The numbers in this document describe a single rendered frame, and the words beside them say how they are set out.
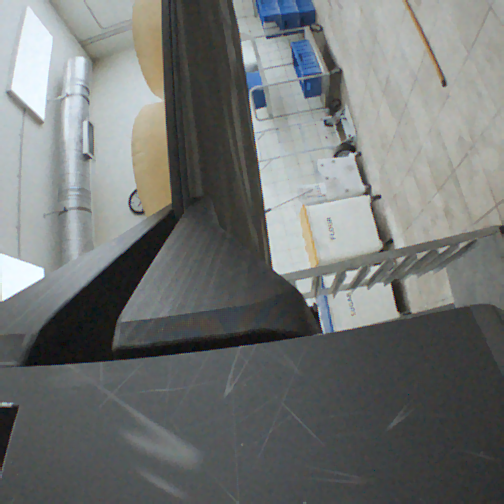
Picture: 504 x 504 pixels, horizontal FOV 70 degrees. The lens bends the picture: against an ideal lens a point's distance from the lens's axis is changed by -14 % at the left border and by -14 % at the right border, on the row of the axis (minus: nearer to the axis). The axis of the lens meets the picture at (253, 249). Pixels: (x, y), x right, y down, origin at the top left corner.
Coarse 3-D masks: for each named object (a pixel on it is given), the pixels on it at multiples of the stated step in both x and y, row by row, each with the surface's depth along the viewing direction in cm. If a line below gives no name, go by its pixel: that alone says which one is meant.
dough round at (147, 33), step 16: (144, 0) 13; (160, 0) 13; (144, 16) 13; (160, 16) 13; (144, 32) 13; (160, 32) 13; (144, 48) 14; (160, 48) 14; (144, 64) 14; (160, 64) 14; (160, 80) 15; (160, 96) 16
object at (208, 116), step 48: (192, 0) 14; (192, 48) 13; (240, 48) 48; (192, 96) 12; (240, 96) 35; (192, 144) 11; (240, 144) 27; (192, 192) 10; (240, 192) 23; (240, 240) 20
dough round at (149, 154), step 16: (144, 112) 13; (160, 112) 13; (144, 128) 13; (160, 128) 12; (144, 144) 12; (160, 144) 12; (144, 160) 12; (160, 160) 12; (144, 176) 12; (160, 176) 12; (144, 192) 13; (160, 192) 13; (144, 208) 13; (160, 208) 13
